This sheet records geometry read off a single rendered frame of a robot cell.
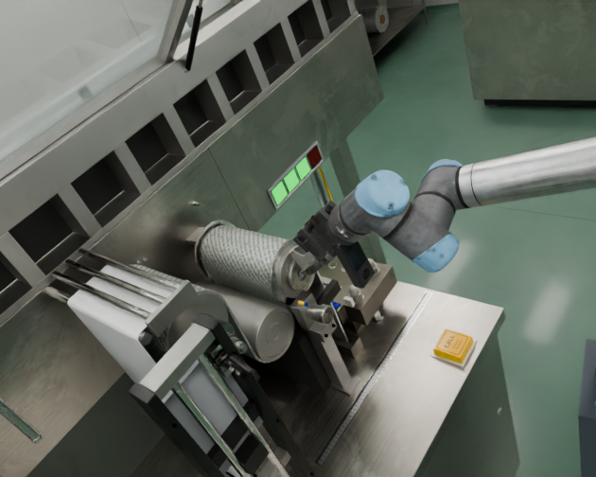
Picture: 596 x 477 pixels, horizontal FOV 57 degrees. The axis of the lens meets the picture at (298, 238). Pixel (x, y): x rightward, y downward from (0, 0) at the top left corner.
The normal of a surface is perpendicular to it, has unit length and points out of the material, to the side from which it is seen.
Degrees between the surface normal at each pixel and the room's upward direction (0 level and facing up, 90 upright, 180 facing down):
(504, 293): 0
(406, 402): 0
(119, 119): 90
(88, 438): 90
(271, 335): 90
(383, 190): 50
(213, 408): 90
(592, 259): 0
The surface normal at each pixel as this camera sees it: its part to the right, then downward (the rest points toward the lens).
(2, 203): 0.75, 0.17
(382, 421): -0.33, -0.74
